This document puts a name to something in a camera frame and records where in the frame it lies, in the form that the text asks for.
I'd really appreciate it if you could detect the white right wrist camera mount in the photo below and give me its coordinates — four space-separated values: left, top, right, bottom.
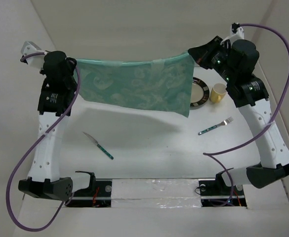
220 23 245 45

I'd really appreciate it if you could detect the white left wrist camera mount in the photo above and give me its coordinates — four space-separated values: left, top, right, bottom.
20 41 48 70

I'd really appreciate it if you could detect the knife with green handle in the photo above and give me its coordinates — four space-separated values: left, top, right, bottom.
83 132 114 160

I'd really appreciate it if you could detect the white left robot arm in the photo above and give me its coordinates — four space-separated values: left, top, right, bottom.
18 51 96 201

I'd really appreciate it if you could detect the green patterned cloth placemat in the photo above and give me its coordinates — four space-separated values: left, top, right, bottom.
77 52 195 117

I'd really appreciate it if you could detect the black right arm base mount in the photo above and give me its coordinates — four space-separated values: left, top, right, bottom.
194 178 247 207

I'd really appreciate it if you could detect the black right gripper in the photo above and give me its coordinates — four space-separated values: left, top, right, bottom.
189 35 236 83

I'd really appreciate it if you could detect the fork with green handle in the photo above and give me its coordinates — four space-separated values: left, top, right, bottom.
198 117 234 135

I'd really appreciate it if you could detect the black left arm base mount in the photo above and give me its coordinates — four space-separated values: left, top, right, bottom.
65 179 112 208

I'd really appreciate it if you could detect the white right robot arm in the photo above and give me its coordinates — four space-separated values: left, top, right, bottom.
188 37 289 195

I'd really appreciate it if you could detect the yellow mug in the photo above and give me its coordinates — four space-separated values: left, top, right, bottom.
209 83 227 103

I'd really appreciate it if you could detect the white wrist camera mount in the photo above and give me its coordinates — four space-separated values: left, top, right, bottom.
220 23 245 45
20 41 48 70

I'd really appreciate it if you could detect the dark rimmed dinner plate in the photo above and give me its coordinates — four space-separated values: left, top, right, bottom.
190 77 210 110

